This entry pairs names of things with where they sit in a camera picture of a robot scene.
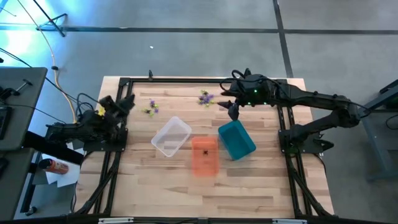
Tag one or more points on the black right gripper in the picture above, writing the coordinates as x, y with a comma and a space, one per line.
258, 90

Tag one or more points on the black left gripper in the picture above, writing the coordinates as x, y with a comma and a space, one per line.
112, 107

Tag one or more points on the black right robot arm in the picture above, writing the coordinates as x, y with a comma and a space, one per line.
326, 99

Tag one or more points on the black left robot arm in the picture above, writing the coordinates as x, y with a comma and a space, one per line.
90, 126

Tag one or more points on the yellow tag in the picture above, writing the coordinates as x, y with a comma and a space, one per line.
101, 110

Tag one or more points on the black table clamp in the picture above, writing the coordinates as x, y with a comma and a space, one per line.
247, 72
150, 74

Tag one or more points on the clear plastic bin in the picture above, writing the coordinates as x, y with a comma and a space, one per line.
171, 137

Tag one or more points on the teal plastic bin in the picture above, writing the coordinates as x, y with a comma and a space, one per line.
245, 152

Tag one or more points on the orange plastic bin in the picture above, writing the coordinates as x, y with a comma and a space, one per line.
205, 169

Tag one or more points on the black beam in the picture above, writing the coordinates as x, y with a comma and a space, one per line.
53, 149

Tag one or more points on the orange spray can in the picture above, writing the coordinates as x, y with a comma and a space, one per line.
56, 167

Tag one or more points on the white paper sheets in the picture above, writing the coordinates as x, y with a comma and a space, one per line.
66, 179

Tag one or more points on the grey desk with keyboard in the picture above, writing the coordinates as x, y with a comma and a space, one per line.
28, 118

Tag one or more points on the black tripod stand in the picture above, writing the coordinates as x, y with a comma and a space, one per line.
50, 21

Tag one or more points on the black keyboard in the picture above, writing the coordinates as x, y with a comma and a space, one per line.
4, 123

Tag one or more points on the black caster wheel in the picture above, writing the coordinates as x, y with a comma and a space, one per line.
31, 211

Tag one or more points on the grey desk with mouse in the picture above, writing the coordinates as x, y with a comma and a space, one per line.
14, 193

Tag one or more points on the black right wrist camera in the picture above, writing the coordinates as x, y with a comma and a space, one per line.
234, 113

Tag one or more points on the black metal table frame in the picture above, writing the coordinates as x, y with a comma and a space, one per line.
186, 80

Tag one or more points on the white bracket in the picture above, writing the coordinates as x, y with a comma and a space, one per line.
115, 220
289, 221

